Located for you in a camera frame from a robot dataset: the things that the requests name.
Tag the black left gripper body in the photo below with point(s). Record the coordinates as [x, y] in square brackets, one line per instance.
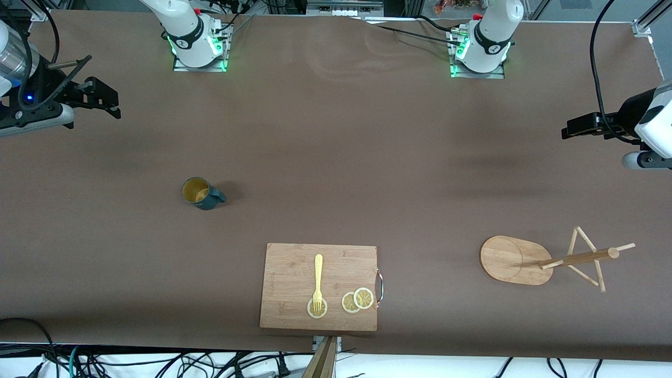
[625, 115]

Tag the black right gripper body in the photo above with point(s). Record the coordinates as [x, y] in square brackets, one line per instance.
[48, 81]

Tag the teal cup yellow inside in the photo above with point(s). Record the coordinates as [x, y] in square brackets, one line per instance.
[208, 202]

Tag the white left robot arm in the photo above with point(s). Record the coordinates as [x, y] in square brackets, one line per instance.
[491, 37]

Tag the wooden cup rack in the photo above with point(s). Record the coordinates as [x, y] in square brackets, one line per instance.
[506, 260]

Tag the brown table cover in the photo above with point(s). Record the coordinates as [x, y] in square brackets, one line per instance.
[336, 157]

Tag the white power strip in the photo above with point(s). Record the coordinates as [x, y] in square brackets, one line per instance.
[341, 9]

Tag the bamboo cutting board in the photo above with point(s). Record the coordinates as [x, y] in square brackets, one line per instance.
[289, 273]

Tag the lemon slice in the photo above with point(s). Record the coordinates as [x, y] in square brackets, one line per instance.
[364, 298]
[325, 309]
[347, 303]

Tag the yellow plastic fork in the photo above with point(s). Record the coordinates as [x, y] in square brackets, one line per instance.
[318, 273]

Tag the black power plug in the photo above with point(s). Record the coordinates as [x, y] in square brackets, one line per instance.
[283, 369]

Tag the aluminium profile frame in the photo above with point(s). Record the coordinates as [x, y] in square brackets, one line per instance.
[643, 26]

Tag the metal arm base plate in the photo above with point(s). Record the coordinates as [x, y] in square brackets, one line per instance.
[218, 65]
[496, 75]

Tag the grey metal bracket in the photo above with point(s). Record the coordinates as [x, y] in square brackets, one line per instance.
[338, 344]

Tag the wooden post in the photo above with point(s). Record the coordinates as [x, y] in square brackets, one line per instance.
[321, 365]

